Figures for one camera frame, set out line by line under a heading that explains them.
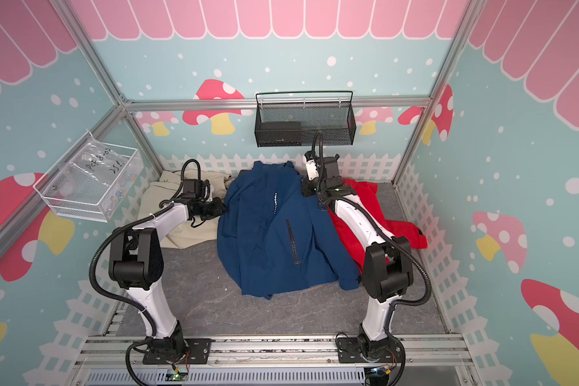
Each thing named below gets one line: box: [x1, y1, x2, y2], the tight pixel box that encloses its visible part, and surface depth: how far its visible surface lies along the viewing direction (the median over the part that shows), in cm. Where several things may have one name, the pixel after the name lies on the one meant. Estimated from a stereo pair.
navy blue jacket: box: [217, 160, 362, 300], surface depth 91 cm
